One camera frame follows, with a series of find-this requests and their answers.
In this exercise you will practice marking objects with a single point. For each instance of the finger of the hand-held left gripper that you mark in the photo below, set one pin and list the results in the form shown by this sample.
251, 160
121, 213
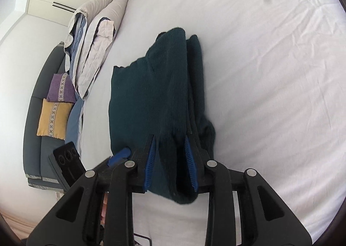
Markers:
119, 157

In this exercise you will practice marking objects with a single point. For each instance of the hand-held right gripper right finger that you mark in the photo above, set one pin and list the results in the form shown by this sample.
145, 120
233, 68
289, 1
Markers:
190, 164

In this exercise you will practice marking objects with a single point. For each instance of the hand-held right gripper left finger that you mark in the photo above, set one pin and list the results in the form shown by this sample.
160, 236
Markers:
150, 164

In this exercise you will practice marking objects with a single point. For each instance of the dark teal knit sweater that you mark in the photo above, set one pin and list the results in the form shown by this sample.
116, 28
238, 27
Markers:
151, 94

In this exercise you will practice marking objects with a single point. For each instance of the blue blanket with white edge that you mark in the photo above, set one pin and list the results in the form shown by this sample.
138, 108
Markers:
73, 124

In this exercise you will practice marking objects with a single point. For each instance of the grey sofa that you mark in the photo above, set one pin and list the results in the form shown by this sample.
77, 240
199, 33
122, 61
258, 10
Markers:
32, 140

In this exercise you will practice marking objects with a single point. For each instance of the yellow patterned cushion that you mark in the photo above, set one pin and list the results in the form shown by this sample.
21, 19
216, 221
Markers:
47, 119

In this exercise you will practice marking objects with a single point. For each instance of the purple patterned cushion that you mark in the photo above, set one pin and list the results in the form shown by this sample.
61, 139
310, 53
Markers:
58, 89

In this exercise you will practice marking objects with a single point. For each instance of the folded beige duvet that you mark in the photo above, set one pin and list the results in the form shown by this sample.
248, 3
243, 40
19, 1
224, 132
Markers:
92, 73

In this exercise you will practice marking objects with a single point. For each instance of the white bed sheet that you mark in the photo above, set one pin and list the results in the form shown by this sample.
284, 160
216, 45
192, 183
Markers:
270, 73

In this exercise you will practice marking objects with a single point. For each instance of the folded blue striped duvet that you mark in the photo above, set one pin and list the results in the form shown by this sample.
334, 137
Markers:
77, 37

